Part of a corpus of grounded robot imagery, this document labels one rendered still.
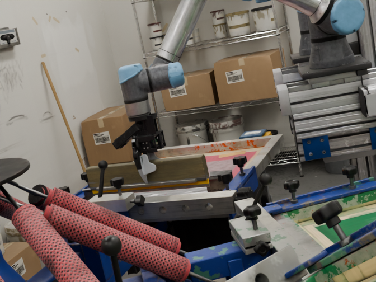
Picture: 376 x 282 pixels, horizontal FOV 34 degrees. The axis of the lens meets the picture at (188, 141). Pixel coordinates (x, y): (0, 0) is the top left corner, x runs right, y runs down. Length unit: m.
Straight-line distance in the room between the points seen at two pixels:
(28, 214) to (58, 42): 4.28
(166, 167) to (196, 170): 0.10
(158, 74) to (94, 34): 4.04
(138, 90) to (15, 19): 3.14
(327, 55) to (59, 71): 3.47
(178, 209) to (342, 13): 0.78
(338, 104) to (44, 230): 1.29
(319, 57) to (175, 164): 0.62
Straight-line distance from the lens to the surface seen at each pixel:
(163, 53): 1.98
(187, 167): 1.86
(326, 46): 2.10
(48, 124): 5.03
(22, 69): 4.86
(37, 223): 1.09
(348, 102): 2.12
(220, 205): 1.64
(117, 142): 1.93
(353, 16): 1.97
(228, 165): 2.27
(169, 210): 1.70
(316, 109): 2.11
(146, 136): 1.86
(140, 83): 1.84
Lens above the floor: 1.53
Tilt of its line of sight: 12 degrees down
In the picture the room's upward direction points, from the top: 12 degrees counter-clockwise
